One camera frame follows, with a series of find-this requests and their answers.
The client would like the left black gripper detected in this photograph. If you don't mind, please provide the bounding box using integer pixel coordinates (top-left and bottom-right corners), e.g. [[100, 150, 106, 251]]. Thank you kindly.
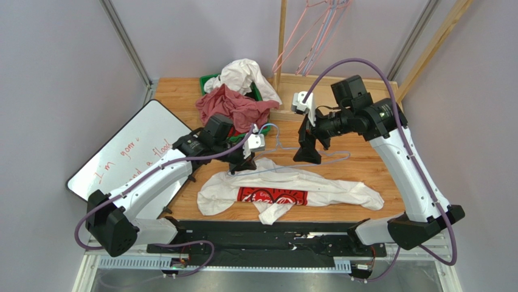
[[213, 139, 257, 176]]

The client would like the white t-shirt red print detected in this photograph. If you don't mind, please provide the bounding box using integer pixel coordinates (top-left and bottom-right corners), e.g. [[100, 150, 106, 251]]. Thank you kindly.
[[197, 158, 384, 225]]

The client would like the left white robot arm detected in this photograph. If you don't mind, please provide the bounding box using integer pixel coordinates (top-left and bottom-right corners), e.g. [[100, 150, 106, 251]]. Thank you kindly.
[[76, 114, 264, 257]]

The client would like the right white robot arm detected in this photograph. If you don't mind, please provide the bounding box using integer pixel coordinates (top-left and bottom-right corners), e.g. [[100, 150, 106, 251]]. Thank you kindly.
[[291, 75, 465, 250]]

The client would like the dusty pink t-shirt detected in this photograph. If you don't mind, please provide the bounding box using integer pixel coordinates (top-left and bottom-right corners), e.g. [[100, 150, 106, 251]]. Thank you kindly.
[[195, 85, 280, 133]]

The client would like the white t-shirt blue print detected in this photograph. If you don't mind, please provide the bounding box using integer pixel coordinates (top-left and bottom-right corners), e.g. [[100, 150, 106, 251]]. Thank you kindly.
[[201, 58, 283, 105]]

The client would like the green plastic bin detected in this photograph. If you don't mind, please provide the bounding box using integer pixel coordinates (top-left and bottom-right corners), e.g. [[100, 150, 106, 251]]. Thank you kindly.
[[199, 74, 262, 141]]

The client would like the wooden rack base tray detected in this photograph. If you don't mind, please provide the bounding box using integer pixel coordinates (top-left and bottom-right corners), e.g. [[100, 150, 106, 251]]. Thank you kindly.
[[269, 73, 390, 122]]

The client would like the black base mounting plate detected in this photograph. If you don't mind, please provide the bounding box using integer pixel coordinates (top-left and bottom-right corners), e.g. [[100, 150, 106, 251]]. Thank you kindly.
[[147, 221, 387, 268]]

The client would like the right aluminium corner profile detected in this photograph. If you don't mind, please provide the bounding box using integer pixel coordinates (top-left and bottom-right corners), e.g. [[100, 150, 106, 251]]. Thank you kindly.
[[388, 0, 440, 81]]

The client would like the aluminium corner profile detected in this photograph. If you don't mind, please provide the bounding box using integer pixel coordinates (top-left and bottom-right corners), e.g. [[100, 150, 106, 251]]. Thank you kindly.
[[99, 0, 153, 88], [388, 0, 440, 81]]

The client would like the left aluminium corner profile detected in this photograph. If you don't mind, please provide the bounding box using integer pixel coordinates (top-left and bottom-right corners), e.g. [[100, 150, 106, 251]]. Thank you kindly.
[[99, 0, 153, 88]]

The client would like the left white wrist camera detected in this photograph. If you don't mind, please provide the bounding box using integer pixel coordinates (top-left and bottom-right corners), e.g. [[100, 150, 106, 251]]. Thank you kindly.
[[243, 124, 266, 158]]

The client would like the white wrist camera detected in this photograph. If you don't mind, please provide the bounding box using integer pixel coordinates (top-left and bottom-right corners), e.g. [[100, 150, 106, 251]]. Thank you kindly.
[[243, 124, 266, 158], [291, 91, 316, 126]]

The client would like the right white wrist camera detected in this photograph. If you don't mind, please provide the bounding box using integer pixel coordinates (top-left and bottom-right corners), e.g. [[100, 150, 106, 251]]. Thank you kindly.
[[291, 91, 316, 126]]

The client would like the wooden rack left post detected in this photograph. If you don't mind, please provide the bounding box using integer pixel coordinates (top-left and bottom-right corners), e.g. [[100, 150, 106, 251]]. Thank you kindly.
[[272, 0, 288, 91]]

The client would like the wooden rack post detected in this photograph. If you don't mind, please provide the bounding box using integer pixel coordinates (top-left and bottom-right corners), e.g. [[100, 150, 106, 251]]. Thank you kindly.
[[272, 0, 288, 91], [394, 0, 472, 103]]

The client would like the white whiteboard black frame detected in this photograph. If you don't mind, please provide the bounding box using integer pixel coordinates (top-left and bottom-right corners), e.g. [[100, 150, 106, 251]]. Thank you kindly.
[[66, 100, 191, 200]]

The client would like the light blue wire hanger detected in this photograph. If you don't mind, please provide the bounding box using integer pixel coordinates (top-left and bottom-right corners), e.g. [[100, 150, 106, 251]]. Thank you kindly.
[[295, 1, 348, 76]]

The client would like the aluminium frame rail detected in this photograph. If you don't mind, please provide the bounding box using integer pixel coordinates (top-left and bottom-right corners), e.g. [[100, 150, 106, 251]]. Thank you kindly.
[[73, 221, 461, 291]]

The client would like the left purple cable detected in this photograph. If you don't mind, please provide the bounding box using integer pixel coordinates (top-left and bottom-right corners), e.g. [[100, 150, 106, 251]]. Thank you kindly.
[[74, 123, 257, 278]]

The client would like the purple cable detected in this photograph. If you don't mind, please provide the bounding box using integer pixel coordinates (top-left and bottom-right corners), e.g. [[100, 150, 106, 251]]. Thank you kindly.
[[74, 123, 257, 278], [301, 58, 458, 283]]

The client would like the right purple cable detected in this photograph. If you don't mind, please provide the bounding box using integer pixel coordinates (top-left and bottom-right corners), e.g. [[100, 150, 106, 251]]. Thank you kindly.
[[301, 58, 458, 283]]

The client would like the wooden rack right post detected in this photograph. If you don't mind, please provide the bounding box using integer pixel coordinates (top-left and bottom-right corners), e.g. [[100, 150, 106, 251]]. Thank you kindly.
[[394, 0, 472, 103]]

